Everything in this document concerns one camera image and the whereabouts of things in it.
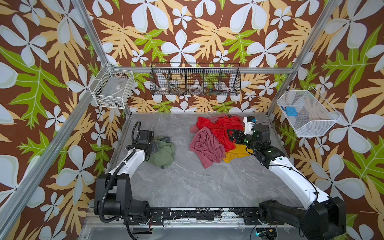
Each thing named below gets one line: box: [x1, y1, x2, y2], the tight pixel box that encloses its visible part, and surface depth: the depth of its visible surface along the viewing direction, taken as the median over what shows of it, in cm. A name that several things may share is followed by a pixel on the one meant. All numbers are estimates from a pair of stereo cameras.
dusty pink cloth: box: [189, 126, 226, 169], surface depth 95 cm
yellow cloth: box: [222, 143, 254, 163], surface depth 96 cm
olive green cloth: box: [146, 135, 175, 169], surface depth 92 cm
